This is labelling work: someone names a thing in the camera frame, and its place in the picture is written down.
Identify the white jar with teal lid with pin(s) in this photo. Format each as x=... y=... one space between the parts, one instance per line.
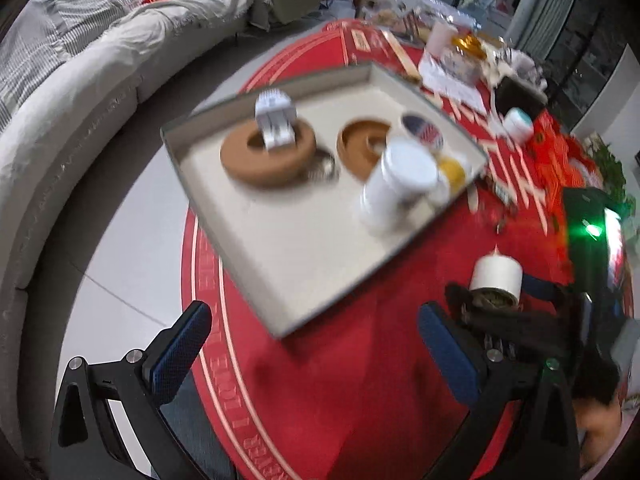
x=517 y=124

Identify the clear tape roll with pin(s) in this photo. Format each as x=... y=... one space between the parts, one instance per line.
x=322 y=167

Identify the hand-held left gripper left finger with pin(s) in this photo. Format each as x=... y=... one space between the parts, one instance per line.
x=176 y=355

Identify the white tape roll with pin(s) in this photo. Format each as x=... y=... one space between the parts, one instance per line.
x=495 y=275

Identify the white pill bottle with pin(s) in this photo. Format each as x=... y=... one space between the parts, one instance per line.
x=395 y=185

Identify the person's right forearm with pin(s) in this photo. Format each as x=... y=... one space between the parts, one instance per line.
x=600 y=430

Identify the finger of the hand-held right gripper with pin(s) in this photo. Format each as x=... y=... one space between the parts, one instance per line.
x=539 y=286
x=510 y=325

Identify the yellow round lid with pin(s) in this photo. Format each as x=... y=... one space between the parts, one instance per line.
x=454 y=172

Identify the black pouch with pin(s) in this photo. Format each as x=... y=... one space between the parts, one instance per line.
x=517 y=97

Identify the round patterned tin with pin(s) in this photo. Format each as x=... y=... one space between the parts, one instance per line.
x=422 y=131

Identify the white cup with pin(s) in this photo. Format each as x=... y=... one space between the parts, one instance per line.
x=442 y=37

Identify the sofa with grey cover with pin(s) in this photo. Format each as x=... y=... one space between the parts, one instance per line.
x=75 y=85

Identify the grey shallow box tray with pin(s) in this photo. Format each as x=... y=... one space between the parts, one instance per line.
x=310 y=240

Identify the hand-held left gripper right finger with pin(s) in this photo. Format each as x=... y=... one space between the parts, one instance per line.
x=448 y=357

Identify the jar with gold lid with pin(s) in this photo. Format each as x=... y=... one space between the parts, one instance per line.
x=465 y=57

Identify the green leafy plant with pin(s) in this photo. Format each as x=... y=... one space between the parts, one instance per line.
x=612 y=165

